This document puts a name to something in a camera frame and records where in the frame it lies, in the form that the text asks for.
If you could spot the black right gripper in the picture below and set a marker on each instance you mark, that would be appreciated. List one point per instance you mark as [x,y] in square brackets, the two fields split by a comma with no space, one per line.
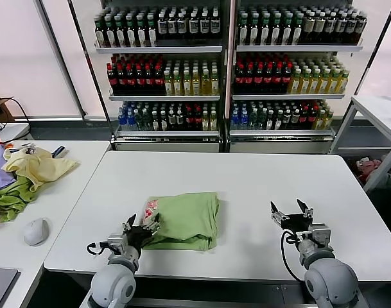
[298,224]

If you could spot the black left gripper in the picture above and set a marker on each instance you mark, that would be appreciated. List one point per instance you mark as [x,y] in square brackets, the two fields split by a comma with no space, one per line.
[138,237]

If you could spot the light green polo shirt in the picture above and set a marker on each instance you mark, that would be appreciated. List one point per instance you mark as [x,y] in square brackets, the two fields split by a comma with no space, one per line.
[188,218]

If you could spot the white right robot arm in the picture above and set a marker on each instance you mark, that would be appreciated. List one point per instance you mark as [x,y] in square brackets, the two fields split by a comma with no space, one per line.
[330,282]

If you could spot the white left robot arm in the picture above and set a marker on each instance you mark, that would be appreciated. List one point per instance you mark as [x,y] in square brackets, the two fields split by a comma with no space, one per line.
[113,285]

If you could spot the pink clothes pile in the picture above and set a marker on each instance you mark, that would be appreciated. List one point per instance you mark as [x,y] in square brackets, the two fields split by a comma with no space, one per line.
[368,165]

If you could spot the dark bottle white cap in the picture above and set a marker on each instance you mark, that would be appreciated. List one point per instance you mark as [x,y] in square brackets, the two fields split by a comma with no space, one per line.
[270,122]
[172,122]
[180,122]
[163,122]
[287,121]
[295,121]
[278,122]
[155,122]

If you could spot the short red cap cola bottle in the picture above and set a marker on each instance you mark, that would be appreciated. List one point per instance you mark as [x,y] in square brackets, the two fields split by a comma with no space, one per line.
[303,120]
[312,120]
[197,122]
[189,122]

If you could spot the pale yellow drink bottle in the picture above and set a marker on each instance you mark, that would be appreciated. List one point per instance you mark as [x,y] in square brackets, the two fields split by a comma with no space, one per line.
[213,122]
[328,122]
[320,122]
[205,122]

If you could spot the blue drink bottle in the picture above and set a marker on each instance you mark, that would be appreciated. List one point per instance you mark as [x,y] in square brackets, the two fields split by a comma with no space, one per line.
[235,121]
[245,121]
[120,122]
[130,122]

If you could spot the grey ergonomic mouse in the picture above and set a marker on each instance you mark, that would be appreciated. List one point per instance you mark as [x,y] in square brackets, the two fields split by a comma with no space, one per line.
[37,232]

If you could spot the blue white striped cloth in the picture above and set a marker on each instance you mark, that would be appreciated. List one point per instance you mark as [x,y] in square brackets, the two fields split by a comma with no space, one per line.
[58,152]

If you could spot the pale yellow shirt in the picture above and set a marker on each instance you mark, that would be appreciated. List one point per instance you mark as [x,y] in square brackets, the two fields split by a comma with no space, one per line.
[44,167]

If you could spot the yellow drink bottle green cap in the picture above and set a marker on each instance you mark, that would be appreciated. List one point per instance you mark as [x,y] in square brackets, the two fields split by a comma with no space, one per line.
[196,85]
[187,85]
[306,84]
[168,85]
[343,84]
[325,84]
[215,85]
[315,84]
[177,85]
[297,84]
[206,85]
[334,84]

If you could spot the crumpled lime green garment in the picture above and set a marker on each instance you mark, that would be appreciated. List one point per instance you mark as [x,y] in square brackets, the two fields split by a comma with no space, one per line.
[9,199]

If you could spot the white patterned fabric piece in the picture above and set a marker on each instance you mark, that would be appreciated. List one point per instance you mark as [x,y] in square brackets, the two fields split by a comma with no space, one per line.
[29,149]

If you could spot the grey laptop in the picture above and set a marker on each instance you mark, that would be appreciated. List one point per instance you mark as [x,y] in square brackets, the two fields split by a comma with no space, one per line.
[1,286]

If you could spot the beverage display shelf unit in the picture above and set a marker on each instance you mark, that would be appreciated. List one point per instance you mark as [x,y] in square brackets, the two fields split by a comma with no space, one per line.
[298,48]
[156,49]

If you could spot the cardboard box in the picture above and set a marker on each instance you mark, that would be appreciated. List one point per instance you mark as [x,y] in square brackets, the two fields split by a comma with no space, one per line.
[5,109]

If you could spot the green cap white label bottle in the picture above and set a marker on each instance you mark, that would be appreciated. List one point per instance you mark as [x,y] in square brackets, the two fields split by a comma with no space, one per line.
[255,35]
[142,37]
[244,35]
[131,37]
[265,35]
[297,35]
[276,35]
[121,37]
[152,37]
[287,35]
[110,37]
[100,37]

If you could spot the dark bottle beige label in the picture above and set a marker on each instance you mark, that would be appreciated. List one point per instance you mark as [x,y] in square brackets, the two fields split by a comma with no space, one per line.
[308,26]
[341,26]
[330,26]
[362,26]
[319,26]
[352,26]

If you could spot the dark bottle white label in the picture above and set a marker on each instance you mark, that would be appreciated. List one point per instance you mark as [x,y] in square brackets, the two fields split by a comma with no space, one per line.
[205,27]
[163,27]
[182,27]
[194,27]
[215,27]
[172,27]

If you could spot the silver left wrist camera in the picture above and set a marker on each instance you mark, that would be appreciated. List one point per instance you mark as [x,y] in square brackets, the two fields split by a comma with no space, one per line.
[116,242]

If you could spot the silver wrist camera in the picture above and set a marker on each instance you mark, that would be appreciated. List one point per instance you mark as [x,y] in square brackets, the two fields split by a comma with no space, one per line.
[116,242]
[320,235]

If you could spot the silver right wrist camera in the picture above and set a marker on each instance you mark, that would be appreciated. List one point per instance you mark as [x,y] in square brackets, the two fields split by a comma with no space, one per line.
[320,235]

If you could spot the white metal-frame side table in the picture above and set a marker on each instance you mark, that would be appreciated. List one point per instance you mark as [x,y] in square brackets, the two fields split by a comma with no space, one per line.
[375,106]

